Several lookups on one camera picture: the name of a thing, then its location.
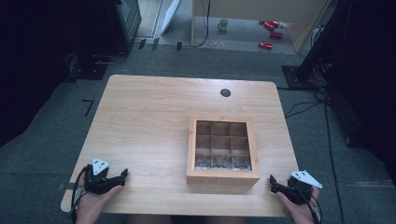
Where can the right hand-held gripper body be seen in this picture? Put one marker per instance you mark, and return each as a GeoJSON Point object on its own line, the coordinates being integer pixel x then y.
{"type": "Point", "coordinates": [299, 186]}

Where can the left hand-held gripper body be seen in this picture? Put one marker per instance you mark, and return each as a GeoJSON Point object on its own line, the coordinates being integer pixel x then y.
{"type": "Point", "coordinates": [97, 179]}

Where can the wooden box with glass lid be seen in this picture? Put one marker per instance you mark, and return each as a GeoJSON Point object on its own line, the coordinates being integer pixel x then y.
{"type": "Point", "coordinates": [223, 150]}

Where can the person's right hand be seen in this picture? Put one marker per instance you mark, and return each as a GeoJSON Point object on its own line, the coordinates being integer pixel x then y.
{"type": "Point", "coordinates": [301, 210]}

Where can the person's left hand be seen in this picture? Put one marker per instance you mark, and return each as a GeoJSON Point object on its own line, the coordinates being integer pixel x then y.
{"type": "Point", "coordinates": [93, 203]}

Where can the black round table grommet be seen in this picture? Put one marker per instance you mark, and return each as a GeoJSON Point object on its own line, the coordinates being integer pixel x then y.
{"type": "Point", "coordinates": [225, 92]}

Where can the red can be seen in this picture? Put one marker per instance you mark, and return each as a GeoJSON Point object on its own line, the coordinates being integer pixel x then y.
{"type": "Point", "coordinates": [265, 45]}
{"type": "Point", "coordinates": [276, 34]}
{"type": "Point", "coordinates": [269, 25]}

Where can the dark monitor cabinet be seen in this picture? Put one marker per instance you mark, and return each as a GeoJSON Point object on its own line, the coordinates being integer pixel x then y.
{"type": "Point", "coordinates": [123, 25]}

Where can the wooden shelf unit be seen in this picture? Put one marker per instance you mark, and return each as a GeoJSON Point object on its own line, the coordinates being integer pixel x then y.
{"type": "Point", "coordinates": [258, 18]}

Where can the white curved panel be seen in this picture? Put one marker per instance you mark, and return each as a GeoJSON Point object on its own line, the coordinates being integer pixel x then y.
{"type": "Point", "coordinates": [169, 15]}

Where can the grey mug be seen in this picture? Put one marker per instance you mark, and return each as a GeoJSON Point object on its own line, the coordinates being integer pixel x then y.
{"type": "Point", "coordinates": [223, 25]}

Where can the black stand base plate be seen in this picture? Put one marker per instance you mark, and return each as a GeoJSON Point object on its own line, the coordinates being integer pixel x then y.
{"type": "Point", "coordinates": [87, 71]}
{"type": "Point", "coordinates": [297, 77]}

